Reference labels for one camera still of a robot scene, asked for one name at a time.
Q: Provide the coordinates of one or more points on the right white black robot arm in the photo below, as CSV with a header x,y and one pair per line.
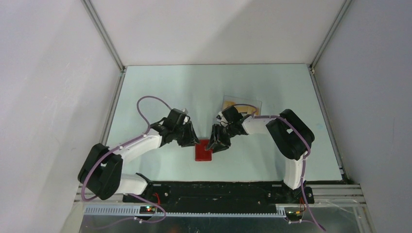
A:
x,y
291,135

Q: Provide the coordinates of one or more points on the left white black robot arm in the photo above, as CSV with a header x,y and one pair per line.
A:
x,y
101,175

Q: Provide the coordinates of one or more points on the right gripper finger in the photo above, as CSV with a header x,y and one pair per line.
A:
x,y
213,140
220,146

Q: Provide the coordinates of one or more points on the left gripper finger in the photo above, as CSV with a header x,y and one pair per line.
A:
x,y
186,140
190,130

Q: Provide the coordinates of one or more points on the orange credit card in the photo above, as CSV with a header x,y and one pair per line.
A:
x,y
227,104
245,110

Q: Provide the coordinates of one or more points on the left aluminium frame post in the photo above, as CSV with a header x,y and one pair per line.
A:
x,y
103,33

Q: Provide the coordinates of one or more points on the aluminium front rail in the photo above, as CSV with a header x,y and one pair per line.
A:
x,y
338,195

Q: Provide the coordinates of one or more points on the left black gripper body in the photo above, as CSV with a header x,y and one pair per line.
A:
x,y
184,128

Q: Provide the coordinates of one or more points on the aluminium frame post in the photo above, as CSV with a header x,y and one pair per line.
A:
x,y
331,31
103,33

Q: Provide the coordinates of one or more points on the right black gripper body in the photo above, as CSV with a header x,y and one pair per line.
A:
x,y
226,133

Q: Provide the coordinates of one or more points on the red leather card holder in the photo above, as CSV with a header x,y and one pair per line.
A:
x,y
201,152

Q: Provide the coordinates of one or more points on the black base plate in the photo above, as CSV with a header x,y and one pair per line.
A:
x,y
274,191

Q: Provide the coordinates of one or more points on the right aluminium frame post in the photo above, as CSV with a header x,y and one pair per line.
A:
x,y
331,31

